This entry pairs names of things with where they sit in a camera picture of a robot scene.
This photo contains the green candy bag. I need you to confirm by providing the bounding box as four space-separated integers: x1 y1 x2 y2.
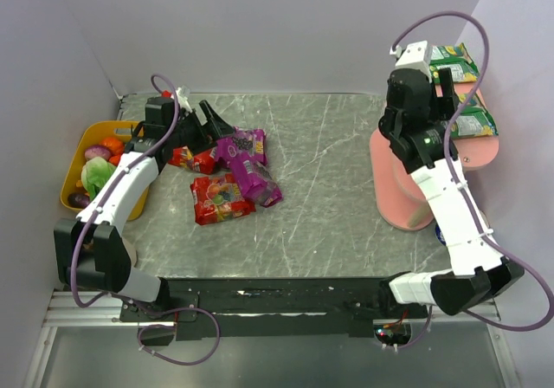
451 94 498 139
429 43 480 84

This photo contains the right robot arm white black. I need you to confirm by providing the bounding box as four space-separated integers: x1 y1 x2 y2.
378 68 525 315

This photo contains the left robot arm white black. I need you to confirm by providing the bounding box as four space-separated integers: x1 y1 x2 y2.
54 96 235 311

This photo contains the red candy bag upper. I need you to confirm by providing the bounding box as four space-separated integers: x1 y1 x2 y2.
168 146 217 175

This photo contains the red candy bag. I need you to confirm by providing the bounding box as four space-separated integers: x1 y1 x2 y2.
190 173 255 225
168 146 217 175

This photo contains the purple candy bag upper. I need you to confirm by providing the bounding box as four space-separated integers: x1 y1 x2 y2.
215 127 267 169

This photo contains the purple candy bag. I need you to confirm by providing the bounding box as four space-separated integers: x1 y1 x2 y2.
215 127 267 169
229 155 283 208

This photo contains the purple candy bag lower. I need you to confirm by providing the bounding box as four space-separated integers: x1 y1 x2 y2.
229 155 283 208

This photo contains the red candy bag lower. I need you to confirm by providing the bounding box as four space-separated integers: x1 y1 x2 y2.
190 173 255 225

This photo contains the pink three-tier shelf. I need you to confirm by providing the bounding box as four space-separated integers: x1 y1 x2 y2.
369 82 500 232

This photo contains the orange toy fruit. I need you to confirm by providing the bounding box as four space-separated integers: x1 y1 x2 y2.
100 137 126 166

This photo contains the purple toy onion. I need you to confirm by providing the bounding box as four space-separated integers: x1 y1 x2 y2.
84 145 112 161

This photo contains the green toy cabbage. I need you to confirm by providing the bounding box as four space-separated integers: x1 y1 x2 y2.
81 157 116 200

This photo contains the yellow basket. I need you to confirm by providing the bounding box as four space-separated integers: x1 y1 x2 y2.
60 120 139 213

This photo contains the toilet paper roll blue wrapper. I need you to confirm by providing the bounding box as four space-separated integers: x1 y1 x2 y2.
435 224 447 246

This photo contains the purple toy eggplant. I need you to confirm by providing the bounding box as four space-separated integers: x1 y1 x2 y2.
68 192 90 209

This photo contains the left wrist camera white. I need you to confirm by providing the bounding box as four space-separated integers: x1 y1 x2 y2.
161 86 192 113

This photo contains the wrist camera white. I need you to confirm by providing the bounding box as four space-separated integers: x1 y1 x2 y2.
161 86 192 113
390 41 433 81

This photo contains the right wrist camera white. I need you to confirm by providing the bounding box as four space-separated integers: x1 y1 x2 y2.
390 41 433 81

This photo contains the aluminium frame rail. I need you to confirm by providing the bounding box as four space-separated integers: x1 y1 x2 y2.
42 291 501 327

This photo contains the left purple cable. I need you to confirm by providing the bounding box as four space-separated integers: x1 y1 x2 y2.
68 74 222 366

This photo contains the purple cable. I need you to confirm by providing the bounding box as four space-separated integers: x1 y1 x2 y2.
380 10 554 354
68 74 222 366

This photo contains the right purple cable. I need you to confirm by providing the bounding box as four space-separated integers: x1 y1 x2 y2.
380 10 554 354

